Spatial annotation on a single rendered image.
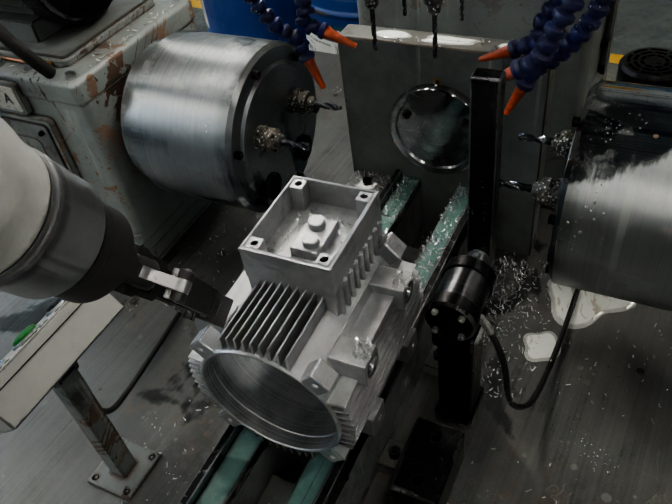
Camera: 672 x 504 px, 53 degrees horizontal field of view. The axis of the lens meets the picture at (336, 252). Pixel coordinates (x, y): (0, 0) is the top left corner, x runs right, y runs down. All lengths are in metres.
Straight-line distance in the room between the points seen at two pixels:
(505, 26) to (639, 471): 0.62
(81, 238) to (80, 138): 0.63
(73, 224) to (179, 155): 0.53
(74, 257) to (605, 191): 0.52
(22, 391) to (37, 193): 0.36
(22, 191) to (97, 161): 0.68
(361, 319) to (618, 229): 0.28
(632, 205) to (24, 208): 0.57
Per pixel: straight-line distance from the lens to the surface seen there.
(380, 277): 0.70
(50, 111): 1.08
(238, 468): 0.78
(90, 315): 0.78
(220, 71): 0.94
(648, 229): 0.76
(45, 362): 0.75
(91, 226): 0.46
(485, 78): 0.66
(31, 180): 0.42
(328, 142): 1.39
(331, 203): 0.73
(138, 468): 0.96
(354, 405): 0.66
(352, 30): 1.01
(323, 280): 0.63
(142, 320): 1.13
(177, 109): 0.95
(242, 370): 0.77
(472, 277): 0.75
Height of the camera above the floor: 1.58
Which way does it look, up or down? 43 degrees down
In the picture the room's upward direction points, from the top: 9 degrees counter-clockwise
